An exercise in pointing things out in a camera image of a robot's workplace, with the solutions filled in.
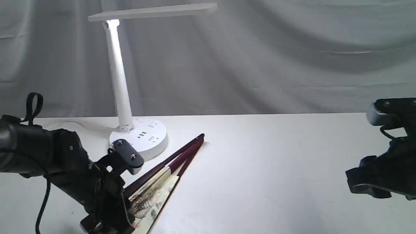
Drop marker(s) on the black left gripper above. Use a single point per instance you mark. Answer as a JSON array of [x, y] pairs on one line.
[[98, 188]]

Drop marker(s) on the painted paper folding fan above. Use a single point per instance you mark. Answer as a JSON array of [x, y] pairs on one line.
[[149, 193]]

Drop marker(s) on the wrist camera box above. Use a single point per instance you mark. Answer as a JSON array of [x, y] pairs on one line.
[[393, 112], [124, 157]]

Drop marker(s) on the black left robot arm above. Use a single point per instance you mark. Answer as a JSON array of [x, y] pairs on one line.
[[29, 150]]

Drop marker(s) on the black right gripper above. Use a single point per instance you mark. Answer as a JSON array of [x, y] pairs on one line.
[[392, 172]]

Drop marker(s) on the grey backdrop cloth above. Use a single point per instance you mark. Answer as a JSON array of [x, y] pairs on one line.
[[247, 57]]

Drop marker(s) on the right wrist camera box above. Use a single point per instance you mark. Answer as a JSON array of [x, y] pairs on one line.
[[393, 112]]

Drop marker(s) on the white desk lamp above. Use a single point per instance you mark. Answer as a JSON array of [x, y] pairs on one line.
[[147, 136]]

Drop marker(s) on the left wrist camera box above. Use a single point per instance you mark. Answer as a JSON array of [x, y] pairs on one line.
[[124, 157]]

